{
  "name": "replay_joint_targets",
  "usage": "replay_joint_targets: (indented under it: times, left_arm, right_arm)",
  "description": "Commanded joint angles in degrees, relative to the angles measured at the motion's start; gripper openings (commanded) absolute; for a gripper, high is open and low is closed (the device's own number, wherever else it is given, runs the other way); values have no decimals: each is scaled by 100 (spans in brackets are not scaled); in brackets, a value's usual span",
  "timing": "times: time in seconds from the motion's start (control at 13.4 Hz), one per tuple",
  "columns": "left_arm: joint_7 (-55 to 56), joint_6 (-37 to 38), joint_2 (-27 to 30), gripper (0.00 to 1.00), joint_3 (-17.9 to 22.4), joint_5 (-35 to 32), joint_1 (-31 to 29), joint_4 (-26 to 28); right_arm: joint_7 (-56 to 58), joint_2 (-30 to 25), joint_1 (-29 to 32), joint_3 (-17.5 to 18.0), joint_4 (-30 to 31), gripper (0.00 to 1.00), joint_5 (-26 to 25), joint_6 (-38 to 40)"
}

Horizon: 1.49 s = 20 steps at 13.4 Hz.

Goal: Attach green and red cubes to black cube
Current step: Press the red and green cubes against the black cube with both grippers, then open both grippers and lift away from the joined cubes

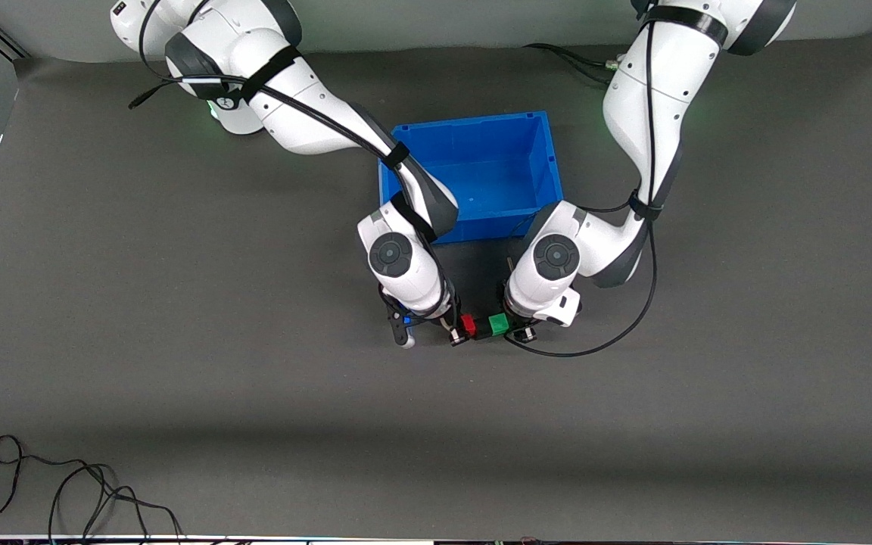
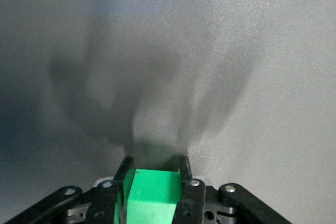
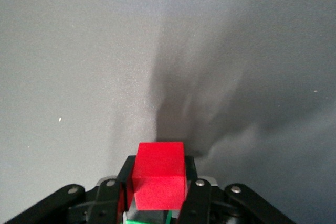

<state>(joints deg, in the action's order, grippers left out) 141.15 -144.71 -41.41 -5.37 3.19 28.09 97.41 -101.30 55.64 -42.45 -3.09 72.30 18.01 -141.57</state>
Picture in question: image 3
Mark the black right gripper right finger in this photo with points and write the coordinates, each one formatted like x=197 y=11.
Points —
x=207 y=203

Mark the small red cube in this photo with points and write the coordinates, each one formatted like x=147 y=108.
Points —
x=157 y=176

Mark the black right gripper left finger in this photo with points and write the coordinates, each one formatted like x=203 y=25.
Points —
x=102 y=203

